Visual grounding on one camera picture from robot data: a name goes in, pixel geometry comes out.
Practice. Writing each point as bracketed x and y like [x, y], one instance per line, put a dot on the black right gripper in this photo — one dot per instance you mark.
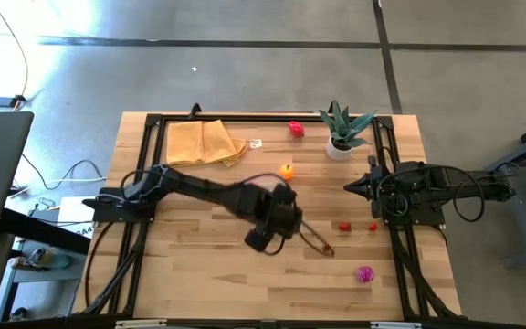
[393, 183]

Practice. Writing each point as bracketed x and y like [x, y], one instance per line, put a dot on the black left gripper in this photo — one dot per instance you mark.
[276, 210]

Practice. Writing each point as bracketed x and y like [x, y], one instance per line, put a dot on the red toy strawberry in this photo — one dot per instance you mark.
[344, 226]

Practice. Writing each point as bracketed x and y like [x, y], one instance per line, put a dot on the orange toy fruit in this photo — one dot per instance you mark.
[287, 172]

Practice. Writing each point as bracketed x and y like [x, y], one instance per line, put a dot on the purple toy onion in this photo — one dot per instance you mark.
[365, 274]

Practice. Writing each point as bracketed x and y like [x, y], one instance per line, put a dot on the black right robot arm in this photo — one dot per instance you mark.
[473, 185]

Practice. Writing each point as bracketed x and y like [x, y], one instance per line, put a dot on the small red toy berry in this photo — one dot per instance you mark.
[372, 226]

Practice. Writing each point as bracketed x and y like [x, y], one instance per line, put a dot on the green plant in white pot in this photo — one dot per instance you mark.
[338, 151]

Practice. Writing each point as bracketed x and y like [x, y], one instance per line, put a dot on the small white tag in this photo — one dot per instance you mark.
[256, 143]

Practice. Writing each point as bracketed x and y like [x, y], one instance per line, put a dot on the yellow folded cloth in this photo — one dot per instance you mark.
[184, 141]
[219, 139]

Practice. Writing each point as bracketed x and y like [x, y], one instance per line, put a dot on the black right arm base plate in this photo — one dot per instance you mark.
[432, 215]

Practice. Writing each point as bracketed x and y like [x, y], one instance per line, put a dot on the black aluminium table frame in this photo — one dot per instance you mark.
[267, 118]

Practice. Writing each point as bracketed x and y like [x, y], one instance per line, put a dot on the white bracket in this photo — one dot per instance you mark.
[139, 323]
[395, 325]

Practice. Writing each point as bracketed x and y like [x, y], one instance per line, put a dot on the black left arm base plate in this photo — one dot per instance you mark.
[108, 211]

